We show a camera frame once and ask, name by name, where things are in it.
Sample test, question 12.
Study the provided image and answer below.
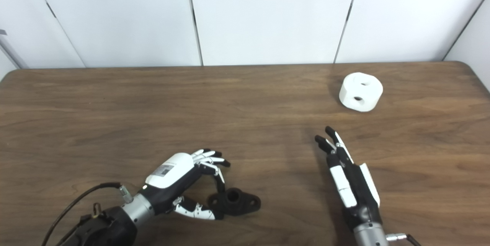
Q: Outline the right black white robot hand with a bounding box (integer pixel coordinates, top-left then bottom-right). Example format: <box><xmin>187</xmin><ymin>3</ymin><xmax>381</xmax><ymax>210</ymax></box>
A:
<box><xmin>315</xmin><ymin>126</ymin><xmax>383</xmax><ymax>231</ymax></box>

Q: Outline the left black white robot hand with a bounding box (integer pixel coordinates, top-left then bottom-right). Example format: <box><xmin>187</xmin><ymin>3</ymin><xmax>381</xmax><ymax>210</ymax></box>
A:
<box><xmin>140</xmin><ymin>149</ymin><xmax>231</xmax><ymax>220</ymax></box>

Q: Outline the black flanged holder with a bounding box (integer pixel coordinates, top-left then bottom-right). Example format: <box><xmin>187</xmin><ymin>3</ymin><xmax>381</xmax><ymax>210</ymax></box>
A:
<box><xmin>207</xmin><ymin>187</ymin><xmax>261</xmax><ymax>216</ymax></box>

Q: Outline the round white plastic piece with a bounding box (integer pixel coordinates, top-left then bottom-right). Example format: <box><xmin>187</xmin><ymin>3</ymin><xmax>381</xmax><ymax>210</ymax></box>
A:
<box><xmin>339</xmin><ymin>72</ymin><xmax>384</xmax><ymax>112</ymax></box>

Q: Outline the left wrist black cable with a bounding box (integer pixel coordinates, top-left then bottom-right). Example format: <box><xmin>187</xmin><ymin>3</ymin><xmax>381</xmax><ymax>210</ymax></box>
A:
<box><xmin>41</xmin><ymin>182</ymin><xmax>123</xmax><ymax>246</ymax></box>

